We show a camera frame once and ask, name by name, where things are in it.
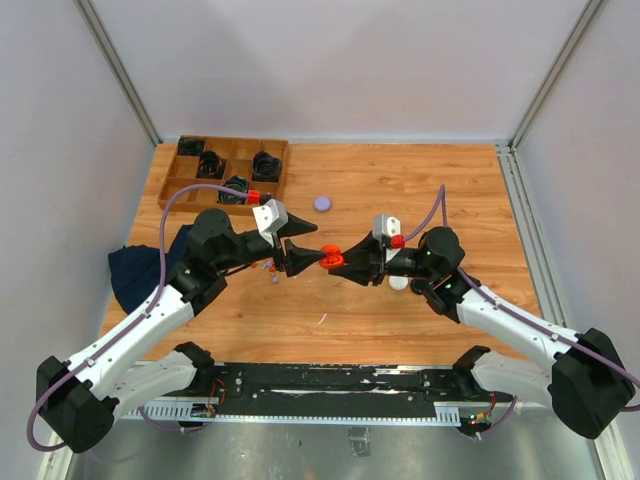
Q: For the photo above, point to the dark blue cloth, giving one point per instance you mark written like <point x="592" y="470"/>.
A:
<point x="135" y="272"/>

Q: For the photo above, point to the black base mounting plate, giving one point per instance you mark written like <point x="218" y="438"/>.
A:
<point x="326" y="391"/>

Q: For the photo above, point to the white earbud charging case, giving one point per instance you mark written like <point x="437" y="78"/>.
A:
<point x="398" y="283"/>

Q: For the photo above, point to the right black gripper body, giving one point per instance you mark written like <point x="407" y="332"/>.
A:
<point x="382" y="267"/>

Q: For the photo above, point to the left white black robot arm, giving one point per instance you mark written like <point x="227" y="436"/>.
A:
<point x="81" y="398"/>

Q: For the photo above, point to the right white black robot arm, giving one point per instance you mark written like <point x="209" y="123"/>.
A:
<point x="580" y="376"/>

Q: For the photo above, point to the wooden compartment tray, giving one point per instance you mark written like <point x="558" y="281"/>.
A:
<point x="210" y="162"/>

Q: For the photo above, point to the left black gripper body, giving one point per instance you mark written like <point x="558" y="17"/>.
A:
<point x="278" y="257"/>

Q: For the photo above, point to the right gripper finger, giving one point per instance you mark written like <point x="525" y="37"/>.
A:
<point x="361" y="272"/>
<point x="361" y="250"/>

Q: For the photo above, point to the purple earbud charging case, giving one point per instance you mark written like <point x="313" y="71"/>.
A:
<point x="322" y="204"/>

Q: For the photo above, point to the orange earbud charging case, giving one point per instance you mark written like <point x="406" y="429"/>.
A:
<point x="333" y="257"/>

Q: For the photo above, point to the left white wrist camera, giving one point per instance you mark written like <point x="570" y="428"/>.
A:
<point x="269" y="219"/>

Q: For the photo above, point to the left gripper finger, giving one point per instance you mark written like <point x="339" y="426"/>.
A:
<point x="296" y="226"/>
<point x="297" y="259"/>

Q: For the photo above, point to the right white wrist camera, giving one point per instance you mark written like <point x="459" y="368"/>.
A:
<point x="386" y="226"/>

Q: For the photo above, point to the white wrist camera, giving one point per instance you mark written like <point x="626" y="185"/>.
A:
<point x="269" y="219"/>
<point x="386" y="226"/>

